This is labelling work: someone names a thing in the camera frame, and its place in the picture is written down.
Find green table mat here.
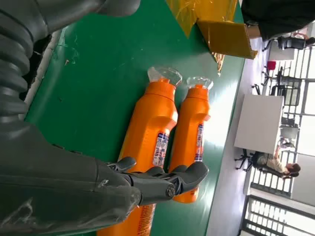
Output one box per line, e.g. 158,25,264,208
24,0,246,236

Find black office chair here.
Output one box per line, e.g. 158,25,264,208
235,148,261,173

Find yellow taped cardboard box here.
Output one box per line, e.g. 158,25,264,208
165,0,258,77

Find white background table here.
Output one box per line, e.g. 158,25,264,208
233,94,285,155

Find black metal railing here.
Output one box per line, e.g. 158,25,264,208
239,153,315,236

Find seated background person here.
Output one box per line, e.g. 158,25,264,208
255,145,301,179

